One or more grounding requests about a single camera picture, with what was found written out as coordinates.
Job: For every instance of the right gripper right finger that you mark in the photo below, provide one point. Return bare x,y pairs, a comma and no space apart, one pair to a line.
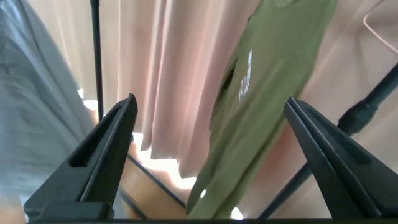
348,180

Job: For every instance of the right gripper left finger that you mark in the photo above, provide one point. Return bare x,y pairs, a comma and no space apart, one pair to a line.
77,183

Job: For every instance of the pale grey shorts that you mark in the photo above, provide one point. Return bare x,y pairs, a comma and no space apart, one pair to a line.
37,109

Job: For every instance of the green printed shirt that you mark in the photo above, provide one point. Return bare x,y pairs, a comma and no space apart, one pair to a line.
267,93

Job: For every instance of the black clothes rack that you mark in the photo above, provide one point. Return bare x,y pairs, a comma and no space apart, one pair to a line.
97,62

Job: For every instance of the pink clothes hanger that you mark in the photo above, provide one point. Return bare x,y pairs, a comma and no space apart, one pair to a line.
381,39

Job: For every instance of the beige curtain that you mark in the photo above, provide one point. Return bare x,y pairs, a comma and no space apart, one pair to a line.
171,77

